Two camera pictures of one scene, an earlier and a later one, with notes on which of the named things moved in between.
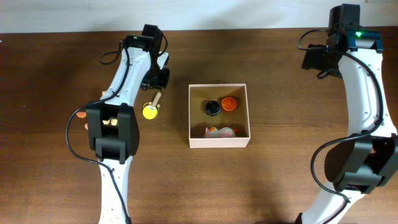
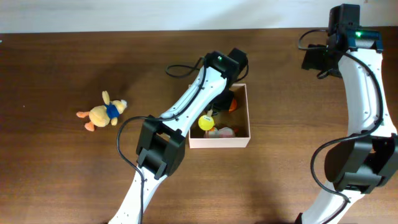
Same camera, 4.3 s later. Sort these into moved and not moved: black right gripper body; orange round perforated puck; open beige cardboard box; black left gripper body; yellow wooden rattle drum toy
Moved: yellow wooden rattle drum toy; black left gripper body
Not moved: open beige cardboard box; orange round perforated puck; black right gripper body
